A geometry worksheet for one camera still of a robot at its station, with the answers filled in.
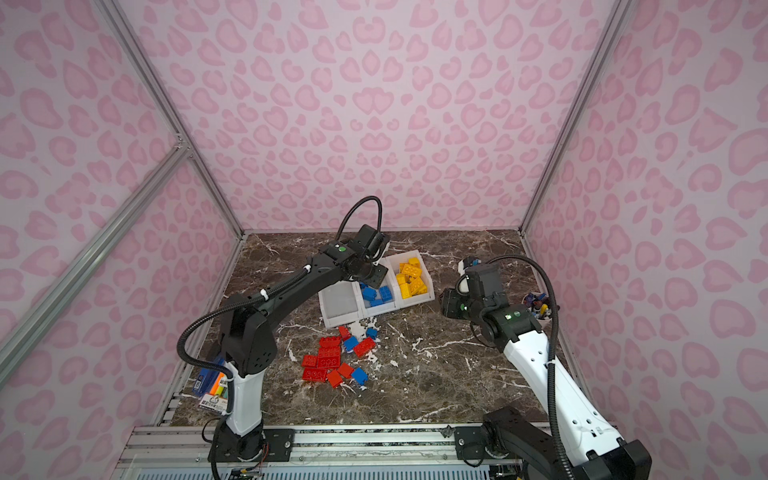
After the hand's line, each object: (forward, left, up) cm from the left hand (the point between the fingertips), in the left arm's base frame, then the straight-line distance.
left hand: (378, 271), depth 89 cm
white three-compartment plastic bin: (-3, +12, -13) cm, 18 cm away
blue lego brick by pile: (-16, +9, -14) cm, 23 cm away
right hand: (-13, -18, +5) cm, 23 cm away
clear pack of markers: (-29, +45, -14) cm, 56 cm away
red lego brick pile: (-23, +15, -14) cm, 31 cm away
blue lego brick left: (-26, +5, -15) cm, 30 cm away
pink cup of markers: (-11, -45, -1) cm, 46 cm away
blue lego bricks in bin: (0, +3, -12) cm, 12 cm away
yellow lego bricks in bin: (+5, -10, -11) cm, 16 cm away
